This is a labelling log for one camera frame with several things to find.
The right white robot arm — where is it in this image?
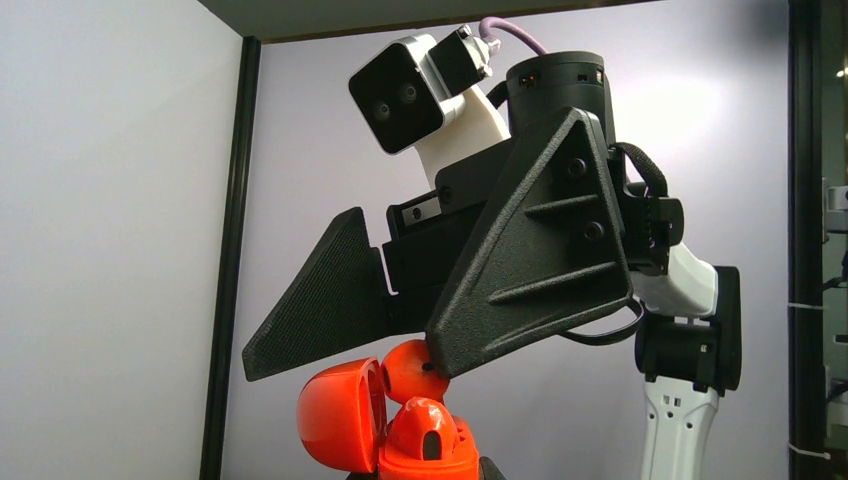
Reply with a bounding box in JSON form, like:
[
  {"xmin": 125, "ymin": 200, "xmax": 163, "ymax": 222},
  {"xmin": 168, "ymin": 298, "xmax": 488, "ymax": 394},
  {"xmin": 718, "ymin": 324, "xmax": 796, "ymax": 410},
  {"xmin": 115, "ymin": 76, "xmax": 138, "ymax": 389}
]
[{"xmin": 242, "ymin": 45, "xmax": 741, "ymax": 479}]

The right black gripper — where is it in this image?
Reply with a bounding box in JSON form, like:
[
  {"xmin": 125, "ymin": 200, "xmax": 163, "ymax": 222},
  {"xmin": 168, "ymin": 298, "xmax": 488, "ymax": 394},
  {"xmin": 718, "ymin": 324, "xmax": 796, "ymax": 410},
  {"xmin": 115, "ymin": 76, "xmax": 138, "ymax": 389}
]
[{"xmin": 241, "ymin": 105, "xmax": 685, "ymax": 384}]

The red round cap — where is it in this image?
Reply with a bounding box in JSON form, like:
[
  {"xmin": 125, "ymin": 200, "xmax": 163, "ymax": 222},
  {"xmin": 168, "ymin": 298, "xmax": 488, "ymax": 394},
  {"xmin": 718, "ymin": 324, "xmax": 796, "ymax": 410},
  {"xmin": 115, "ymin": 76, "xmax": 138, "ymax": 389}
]
[{"xmin": 296, "ymin": 357, "xmax": 482, "ymax": 480}]

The red earbud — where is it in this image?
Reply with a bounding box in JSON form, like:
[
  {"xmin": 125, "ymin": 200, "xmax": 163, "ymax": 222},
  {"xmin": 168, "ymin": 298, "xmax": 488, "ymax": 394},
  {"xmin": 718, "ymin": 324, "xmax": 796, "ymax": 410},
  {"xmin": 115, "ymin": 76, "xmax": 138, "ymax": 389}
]
[
  {"xmin": 381, "ymin": 339, "xmax": 449, "ymax": 404},
  {"xmin": 386, "ymin": 396, "xmax": 459, "ymax": 461}
]

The black frame post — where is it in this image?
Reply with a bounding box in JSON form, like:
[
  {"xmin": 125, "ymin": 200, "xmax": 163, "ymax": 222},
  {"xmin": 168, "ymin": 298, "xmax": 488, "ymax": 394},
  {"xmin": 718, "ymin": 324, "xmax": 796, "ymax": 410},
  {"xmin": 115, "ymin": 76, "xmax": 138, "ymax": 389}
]
[
  {"xmin": 199, "ymin": 37, "xmax": 262, "ymax": 480},
  {"xmin": 788, "ymin": 1, "xmax": 828, "ymax": 479}
]

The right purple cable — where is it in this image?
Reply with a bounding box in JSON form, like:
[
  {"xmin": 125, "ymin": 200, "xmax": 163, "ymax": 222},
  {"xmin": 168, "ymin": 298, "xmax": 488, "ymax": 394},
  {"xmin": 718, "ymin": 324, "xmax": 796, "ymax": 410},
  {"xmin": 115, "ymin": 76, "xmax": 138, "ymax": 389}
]
[{"xmin": 478, "ymin": 16, "xmax": 550, "ymax": 58}]

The left black frame post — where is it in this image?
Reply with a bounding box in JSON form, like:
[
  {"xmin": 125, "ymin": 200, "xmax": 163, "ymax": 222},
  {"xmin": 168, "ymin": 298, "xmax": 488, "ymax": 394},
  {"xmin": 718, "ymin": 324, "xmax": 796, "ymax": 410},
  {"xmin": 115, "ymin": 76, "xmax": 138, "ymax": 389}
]
[{"xmin": 199, "ymin": 37, "xmax": 262, "ymax": 480}]

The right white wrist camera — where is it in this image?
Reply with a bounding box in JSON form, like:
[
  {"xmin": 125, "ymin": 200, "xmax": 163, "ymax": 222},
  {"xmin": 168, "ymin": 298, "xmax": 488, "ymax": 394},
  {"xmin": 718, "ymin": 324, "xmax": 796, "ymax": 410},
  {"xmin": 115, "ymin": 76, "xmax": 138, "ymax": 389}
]
[{"xmin": 348, "ymin": 25, "xmax": 510, "ymax": 186}]

